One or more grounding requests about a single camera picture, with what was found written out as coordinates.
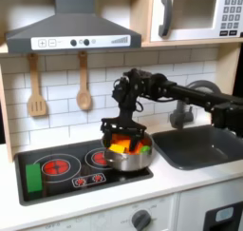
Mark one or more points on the orange toy vegetable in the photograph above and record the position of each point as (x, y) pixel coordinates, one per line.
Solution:
(123, 142)

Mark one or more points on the yellow toy block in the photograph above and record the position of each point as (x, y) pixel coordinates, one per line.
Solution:
(117, 148)

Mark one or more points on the wooden spoon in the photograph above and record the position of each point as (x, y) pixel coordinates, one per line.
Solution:
(84, 100)

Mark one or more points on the dark grey tap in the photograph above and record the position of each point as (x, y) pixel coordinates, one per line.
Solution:
(180, 116)

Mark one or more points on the dark grey sink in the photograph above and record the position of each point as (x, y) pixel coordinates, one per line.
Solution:
(196, 149)

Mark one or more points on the black stove top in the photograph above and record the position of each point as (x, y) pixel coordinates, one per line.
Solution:
(69, 190)

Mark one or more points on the grey oven knob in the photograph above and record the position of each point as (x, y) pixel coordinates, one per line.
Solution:
(141, 220)

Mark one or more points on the slotted wooden spatula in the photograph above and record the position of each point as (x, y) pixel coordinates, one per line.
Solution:
(36, 105)

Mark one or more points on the green toy block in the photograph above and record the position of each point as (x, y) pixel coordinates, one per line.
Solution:
(33, 178)

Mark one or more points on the grey range hood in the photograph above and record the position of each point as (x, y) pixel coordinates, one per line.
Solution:
(74, 28)

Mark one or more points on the white toy microwave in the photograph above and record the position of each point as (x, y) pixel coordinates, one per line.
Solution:
(196, 13)

